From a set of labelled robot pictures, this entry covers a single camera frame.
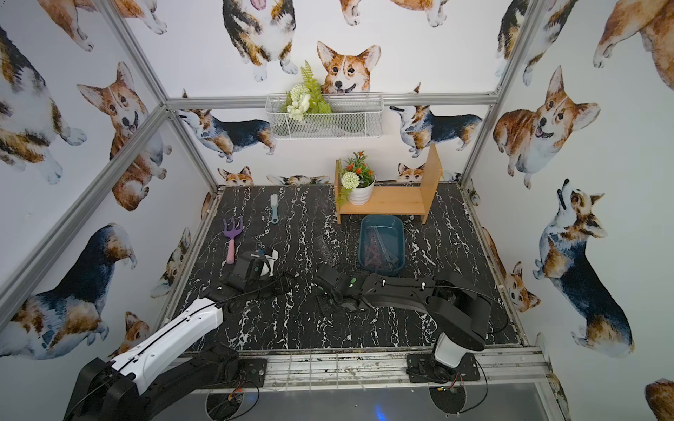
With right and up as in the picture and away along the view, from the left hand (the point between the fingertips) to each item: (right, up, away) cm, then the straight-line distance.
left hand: (294, 274), depth 83 cm
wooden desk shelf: (+37, +25, +24) cm, 50 cm away
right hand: (+10, -7, 0) cm, 12 cm away
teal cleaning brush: (-17, +23, +34) cm, 45 cm away
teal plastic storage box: (+34, +13, +22) cm, 42 cm away
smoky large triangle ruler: (+27, +4, +15) cm, 31 cm away
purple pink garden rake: (-31, +12, +24) cm, 41 cm away
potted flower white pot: (+20, +31, +12) cm, 39 cm away
